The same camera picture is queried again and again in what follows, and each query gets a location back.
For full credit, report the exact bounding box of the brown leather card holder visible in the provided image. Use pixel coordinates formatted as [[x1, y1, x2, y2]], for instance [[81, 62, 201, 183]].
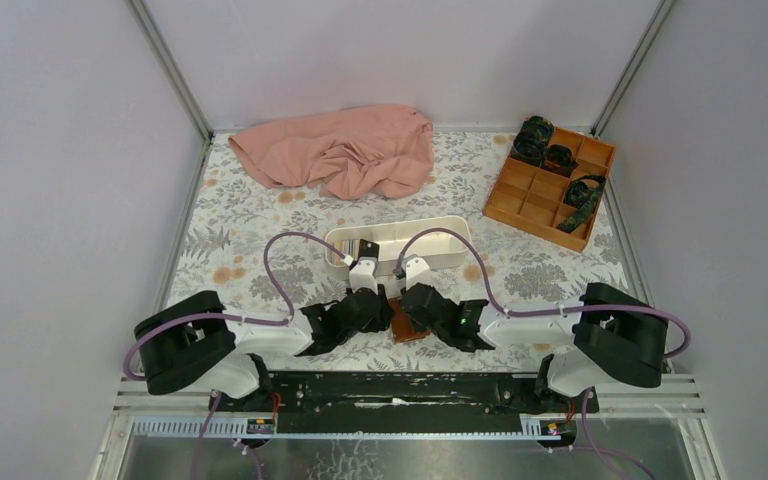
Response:
[[388, 298, 430, 343]]

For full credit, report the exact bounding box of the white oblong plastic tray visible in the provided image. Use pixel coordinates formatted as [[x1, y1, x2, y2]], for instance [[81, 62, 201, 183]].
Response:
[[324, 215, 471, 280]]

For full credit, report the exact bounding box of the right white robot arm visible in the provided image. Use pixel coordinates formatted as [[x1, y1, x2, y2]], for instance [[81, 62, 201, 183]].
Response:
[[400, 283, 669, 397]]

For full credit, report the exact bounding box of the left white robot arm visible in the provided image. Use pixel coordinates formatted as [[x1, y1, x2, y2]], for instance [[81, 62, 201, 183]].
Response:
[[123, 287, 394, 399]]

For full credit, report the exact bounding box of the stack of cards in tray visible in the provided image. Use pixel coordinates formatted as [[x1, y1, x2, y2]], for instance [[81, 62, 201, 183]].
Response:
[[335, 239, 380, 260]]

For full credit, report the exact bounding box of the floral patterned table mat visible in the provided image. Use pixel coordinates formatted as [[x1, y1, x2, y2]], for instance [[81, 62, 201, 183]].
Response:
[[148, 131, 654, 374]]

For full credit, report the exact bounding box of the wooden compartment organizer box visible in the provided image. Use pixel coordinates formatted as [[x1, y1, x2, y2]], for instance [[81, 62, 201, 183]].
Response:
[[483, 124, 617, 252]]

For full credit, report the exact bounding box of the pink crumpled cloth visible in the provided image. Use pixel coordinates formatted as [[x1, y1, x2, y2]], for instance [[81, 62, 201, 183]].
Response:
[[229, 104, 434, 200]]

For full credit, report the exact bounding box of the unrolled dark patterned tie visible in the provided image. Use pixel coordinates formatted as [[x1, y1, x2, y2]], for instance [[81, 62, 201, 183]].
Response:
[[557, 175, 607, 233]]

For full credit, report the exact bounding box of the small rolled dark tie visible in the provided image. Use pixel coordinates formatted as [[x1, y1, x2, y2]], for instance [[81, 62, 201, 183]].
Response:
[[541, 144, 578, 178]]

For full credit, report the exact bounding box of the large rolled dark tie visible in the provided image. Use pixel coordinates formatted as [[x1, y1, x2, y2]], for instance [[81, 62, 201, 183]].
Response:
[[510, 115, 555, 167]]

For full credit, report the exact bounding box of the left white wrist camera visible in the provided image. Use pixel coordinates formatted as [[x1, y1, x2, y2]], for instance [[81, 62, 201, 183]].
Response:
[[349, 257, 378, 294]]

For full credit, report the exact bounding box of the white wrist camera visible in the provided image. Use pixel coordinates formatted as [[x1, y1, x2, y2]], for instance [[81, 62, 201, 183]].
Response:
[[349, 257, 378, 294], [397, 255, 432, 291]]

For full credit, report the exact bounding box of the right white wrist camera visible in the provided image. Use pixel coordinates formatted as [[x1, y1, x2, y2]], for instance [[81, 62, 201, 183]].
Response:
[[397, 255, 432, 291]]

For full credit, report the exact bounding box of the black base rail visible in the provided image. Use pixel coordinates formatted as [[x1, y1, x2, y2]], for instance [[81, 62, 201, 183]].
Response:
[[218, 371, 600, 435]]

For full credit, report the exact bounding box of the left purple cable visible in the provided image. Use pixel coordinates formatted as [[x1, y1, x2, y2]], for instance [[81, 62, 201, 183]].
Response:
[[122, 231, 355, 383]]

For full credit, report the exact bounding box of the purple cable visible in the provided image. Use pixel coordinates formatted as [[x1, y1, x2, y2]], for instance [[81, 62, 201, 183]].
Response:
[[393, 227, 693, 362], [122, 231, 355, 383]]

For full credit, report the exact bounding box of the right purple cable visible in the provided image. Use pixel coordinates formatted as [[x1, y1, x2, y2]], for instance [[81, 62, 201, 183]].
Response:
[[393, 227, 693, 362]]

